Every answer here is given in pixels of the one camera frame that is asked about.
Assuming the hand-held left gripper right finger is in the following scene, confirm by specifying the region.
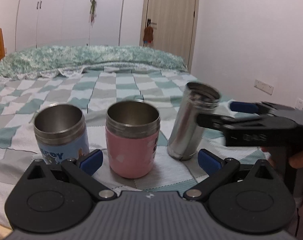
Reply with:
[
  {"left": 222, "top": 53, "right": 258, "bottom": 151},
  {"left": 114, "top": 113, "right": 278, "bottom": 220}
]
[{"left": 183, "top": 149, "right": 282, "bottom": 202}]

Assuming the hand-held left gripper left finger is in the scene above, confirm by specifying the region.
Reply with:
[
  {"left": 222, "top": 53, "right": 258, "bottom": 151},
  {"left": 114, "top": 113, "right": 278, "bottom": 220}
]
[{"left": 22, "top": 149, "right": 117, "bottom": 202}]

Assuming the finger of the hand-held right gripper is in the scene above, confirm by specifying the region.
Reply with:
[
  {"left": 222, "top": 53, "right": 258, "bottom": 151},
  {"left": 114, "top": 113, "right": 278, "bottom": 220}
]
[
  {"left": 196, "top": 112, "right": 238, "bottom": 136},
  {"left": 229, "top": 101, "right": 262, "bottom": 115}
]

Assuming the silver steel cup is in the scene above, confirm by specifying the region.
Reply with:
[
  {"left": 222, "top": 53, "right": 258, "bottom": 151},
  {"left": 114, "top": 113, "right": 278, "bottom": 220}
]
[{"left": 167, "top": 82, "right": 222, "bottom": 161}]

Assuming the blue steel cup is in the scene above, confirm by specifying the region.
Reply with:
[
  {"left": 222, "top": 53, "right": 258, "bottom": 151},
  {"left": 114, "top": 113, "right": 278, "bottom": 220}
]
[{"left": 34, "top": 104, "right": 90, "bottom": 165}]

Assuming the pink steel cup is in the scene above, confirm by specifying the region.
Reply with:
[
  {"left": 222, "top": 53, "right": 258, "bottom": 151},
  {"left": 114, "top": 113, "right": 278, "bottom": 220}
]
[{"left": 105, "top": 101, "right": 161, "bottom": 179}]

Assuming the person's right hand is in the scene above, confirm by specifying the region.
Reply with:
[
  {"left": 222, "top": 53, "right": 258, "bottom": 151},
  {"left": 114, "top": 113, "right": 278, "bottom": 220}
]
[{"left": 289, "top": 151, "right": 303, "bottom": 170}]

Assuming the checkered bed sheet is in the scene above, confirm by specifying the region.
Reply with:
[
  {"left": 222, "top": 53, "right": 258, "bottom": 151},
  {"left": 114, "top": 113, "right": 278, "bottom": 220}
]
[{"left": 0, "top": 65, "right": 274, "bottom": 230}]

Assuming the teal fuzzy blanket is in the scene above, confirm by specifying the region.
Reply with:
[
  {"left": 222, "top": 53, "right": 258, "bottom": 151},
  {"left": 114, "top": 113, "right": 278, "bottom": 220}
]
[{"left": 0, "top": 45, "right": 188, "bottom": 81}]

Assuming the beige wooden door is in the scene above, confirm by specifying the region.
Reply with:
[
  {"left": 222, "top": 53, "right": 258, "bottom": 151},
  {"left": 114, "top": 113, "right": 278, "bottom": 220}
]
[{"left": 140, "top": 0, "right": 201, "bottom": 67}]

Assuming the white wardrobe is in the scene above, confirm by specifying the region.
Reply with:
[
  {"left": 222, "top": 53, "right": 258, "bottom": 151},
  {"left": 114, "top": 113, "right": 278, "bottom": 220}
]
[{"left": 15, "top": 0, "right": 127, "bottom": 52}]

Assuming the green hanging decoration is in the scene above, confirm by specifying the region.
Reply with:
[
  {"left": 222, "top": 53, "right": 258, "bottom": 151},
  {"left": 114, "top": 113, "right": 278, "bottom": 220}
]
[{"left": 88, "top": 0, "right": 98, "bottom": 27}]

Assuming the wide white wall socket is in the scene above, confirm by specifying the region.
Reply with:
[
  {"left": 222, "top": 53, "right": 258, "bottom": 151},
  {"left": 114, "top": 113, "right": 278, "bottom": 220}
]
[{"left": 254, "top": 79, "right": 274, "bottom": 95}]

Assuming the wooden bed frame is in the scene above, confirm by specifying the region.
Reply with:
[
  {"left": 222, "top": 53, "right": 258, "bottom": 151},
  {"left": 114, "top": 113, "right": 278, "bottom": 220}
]
[{"left": 0, "top": 221, "right": 14, "bottom": 240}]

